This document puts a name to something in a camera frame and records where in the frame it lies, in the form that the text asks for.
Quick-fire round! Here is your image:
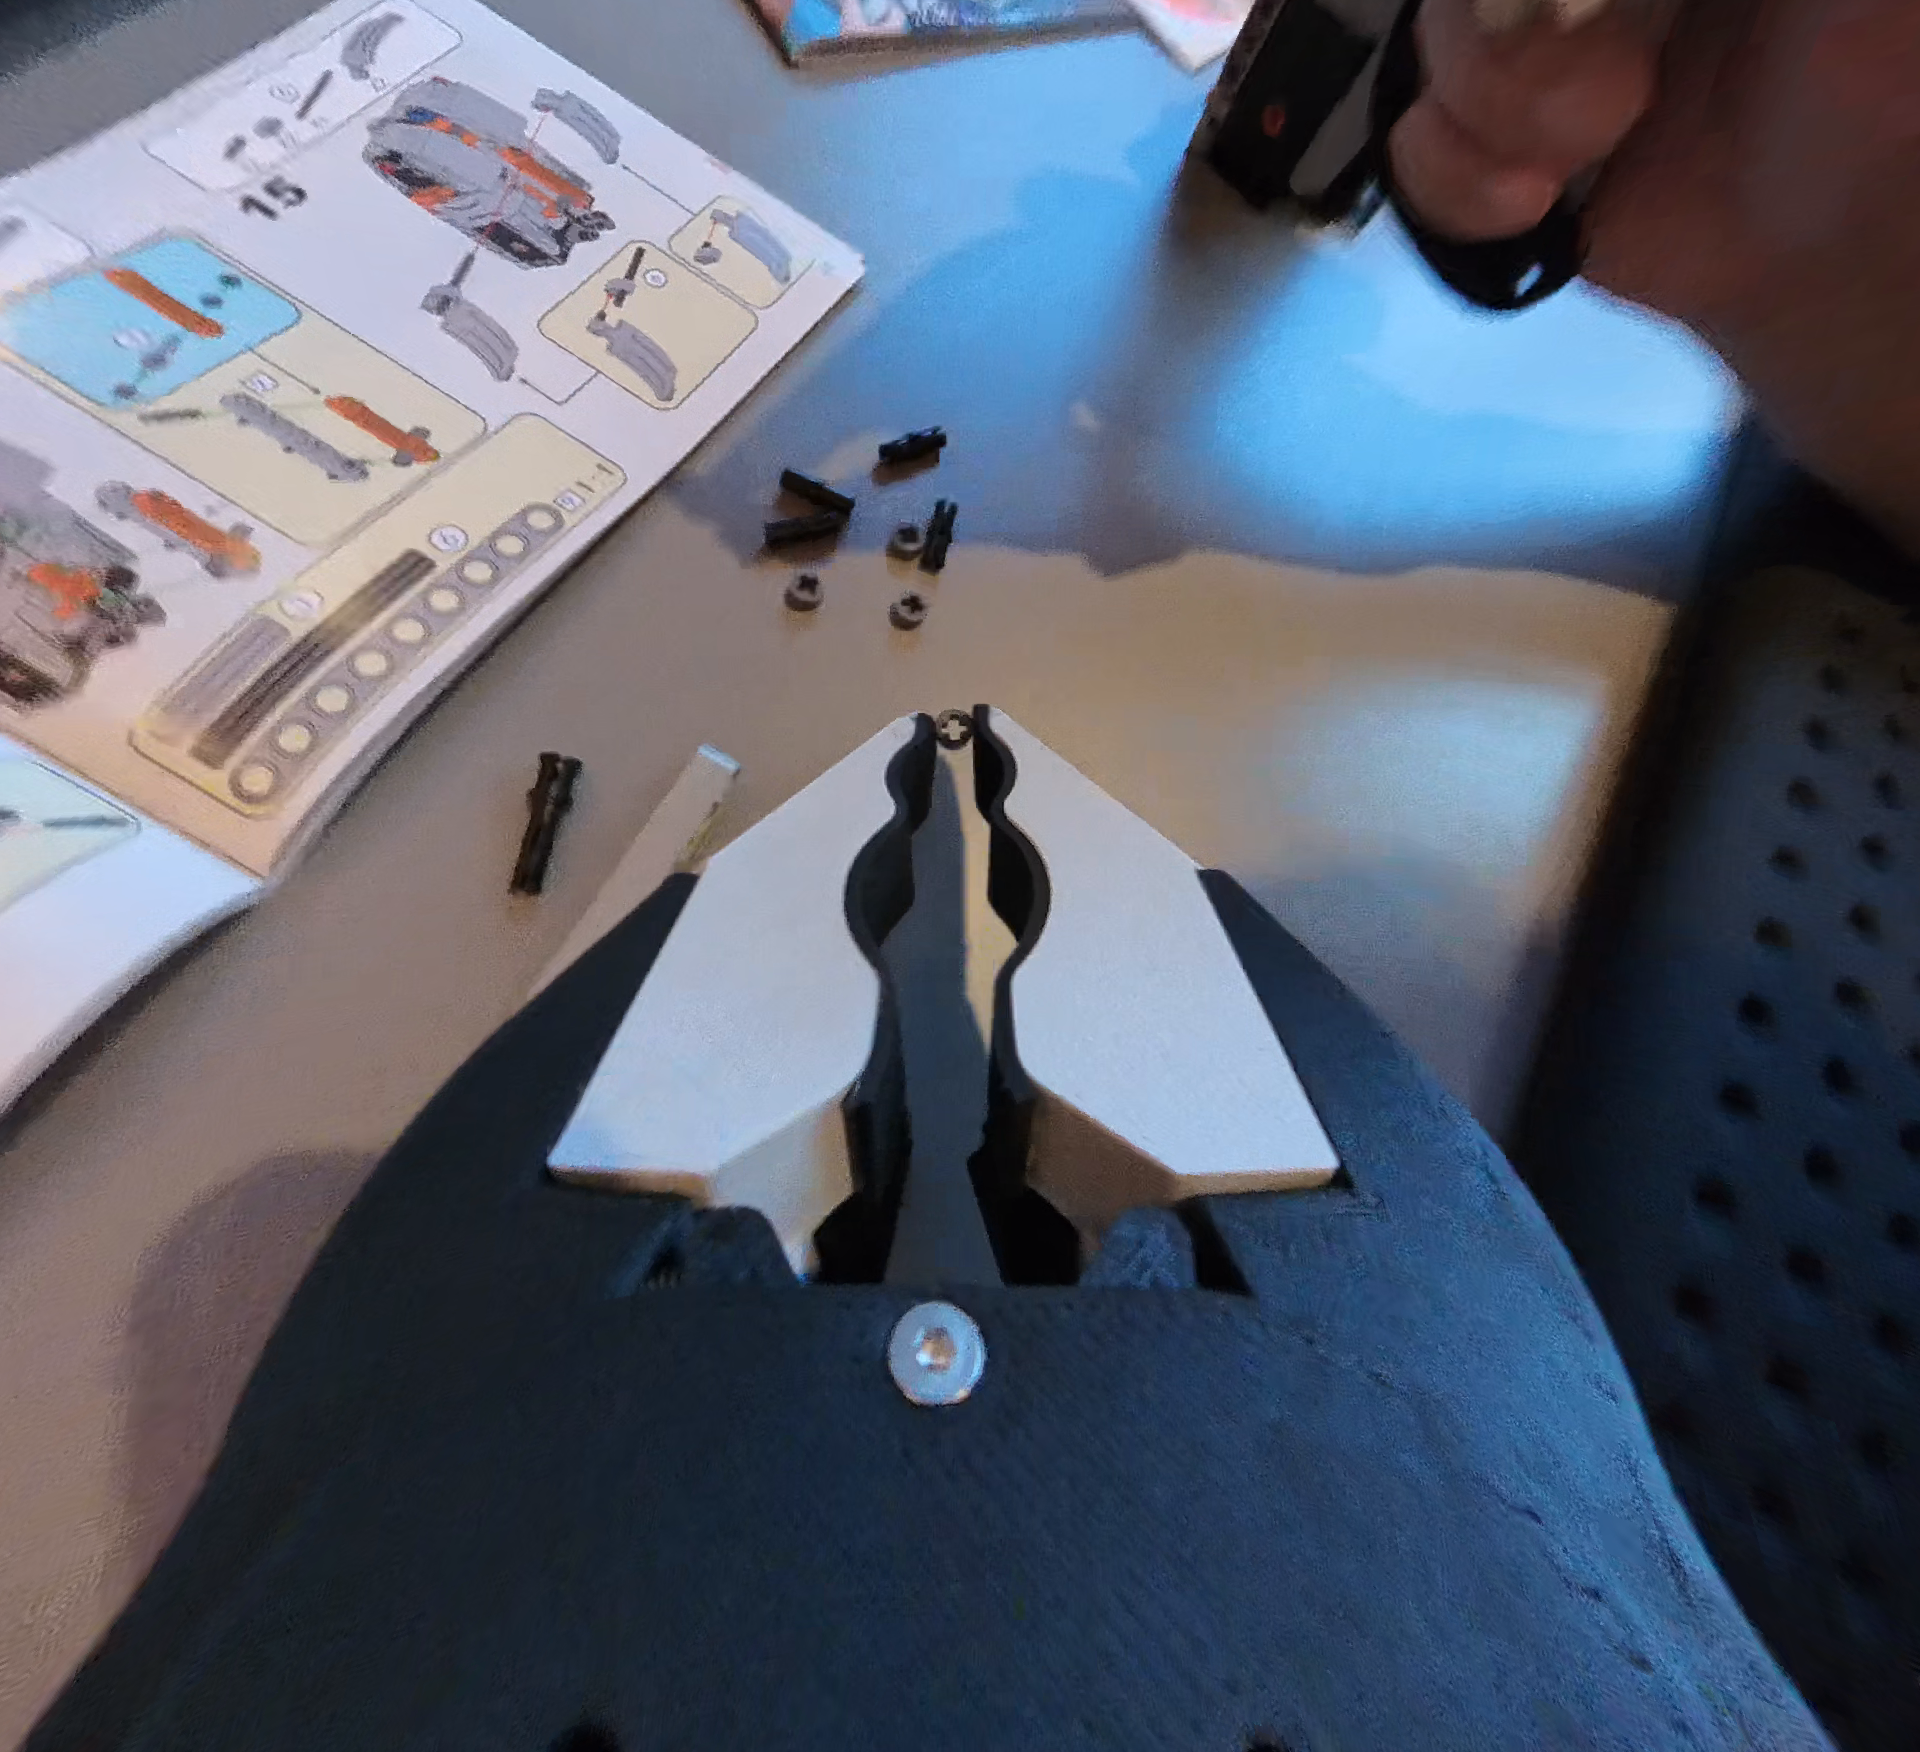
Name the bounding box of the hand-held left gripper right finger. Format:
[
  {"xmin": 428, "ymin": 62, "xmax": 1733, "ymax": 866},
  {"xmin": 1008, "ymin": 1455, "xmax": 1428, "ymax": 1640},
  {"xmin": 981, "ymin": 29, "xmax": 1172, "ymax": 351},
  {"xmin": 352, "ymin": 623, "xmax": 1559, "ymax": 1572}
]
[{"xmin": 966, "ymin": 704, "xmax": 1343, "ymax": 1286}]

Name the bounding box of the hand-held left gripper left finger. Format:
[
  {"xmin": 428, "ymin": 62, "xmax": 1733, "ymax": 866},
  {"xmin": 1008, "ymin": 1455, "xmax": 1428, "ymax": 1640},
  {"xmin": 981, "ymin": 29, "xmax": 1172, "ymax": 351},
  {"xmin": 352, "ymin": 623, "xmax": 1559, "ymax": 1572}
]
[{"xmin": 548, "ymin": 709, "xmax": 943, "ymax": 1286}]

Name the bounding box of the grey desk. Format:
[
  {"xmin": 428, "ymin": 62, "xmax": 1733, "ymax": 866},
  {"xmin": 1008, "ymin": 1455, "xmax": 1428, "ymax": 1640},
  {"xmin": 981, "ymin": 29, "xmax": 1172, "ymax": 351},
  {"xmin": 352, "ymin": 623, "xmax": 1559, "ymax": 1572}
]
[{"xmin": 0, "ymin": 0, "xmax": 1750, "ymax": 1752}]

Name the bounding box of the person's right hand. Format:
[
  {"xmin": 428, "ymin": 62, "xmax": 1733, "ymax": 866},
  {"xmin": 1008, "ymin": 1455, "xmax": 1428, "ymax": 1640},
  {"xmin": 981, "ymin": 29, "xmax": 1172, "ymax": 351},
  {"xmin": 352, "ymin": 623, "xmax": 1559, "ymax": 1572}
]
[{"xmin": 1387, "ymin": 0, "xmax": 1920, "ymax": 553}]

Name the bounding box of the light grey long beam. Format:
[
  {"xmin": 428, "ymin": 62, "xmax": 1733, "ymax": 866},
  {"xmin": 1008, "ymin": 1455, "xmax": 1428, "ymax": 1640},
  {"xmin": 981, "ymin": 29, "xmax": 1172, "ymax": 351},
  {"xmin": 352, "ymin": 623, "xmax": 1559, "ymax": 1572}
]
[{"xmin": 547, "ymin": 741, "xmax": 742, "ymax": 952}]

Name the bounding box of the long black pin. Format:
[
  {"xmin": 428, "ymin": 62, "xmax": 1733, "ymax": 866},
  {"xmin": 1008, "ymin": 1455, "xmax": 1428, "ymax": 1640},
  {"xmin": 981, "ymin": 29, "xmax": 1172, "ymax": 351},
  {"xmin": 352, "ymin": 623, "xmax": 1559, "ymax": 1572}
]
[{"xmin": 507, "ymin": 749, "xmax": 585, "ymax": 899}]

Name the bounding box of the open instruction booklet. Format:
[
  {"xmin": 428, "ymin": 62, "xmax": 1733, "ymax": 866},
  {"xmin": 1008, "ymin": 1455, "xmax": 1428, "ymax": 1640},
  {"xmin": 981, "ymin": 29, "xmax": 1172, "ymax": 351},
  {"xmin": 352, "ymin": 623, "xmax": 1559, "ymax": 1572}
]
[{"xmin": 0, "ymin": 0, "xmax": 869, "ymax": 1124}]

